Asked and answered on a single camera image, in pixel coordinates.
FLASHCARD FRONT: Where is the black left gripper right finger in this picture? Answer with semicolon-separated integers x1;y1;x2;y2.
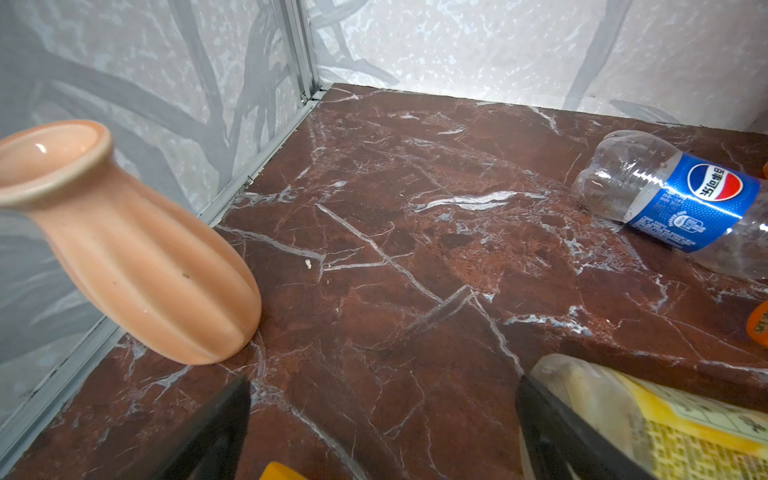
516;375;651;479

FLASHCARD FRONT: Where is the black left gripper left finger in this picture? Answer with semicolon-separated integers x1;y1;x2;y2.
157;377;250;479

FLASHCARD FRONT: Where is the yellow iced tea bottle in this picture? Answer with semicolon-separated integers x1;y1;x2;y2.
260;462;307;480

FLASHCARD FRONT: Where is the yellow label tea bottle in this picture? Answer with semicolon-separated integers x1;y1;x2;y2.
520;354;767;479

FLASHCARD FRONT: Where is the clear Pepsi bottle blue label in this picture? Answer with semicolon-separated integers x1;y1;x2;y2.
573;130;767;280

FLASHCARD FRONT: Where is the orange cap bottle near bin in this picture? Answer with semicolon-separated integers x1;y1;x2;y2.
746;301;768;348

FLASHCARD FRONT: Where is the peach ceramic vase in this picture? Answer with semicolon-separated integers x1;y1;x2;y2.
1;120;262;365

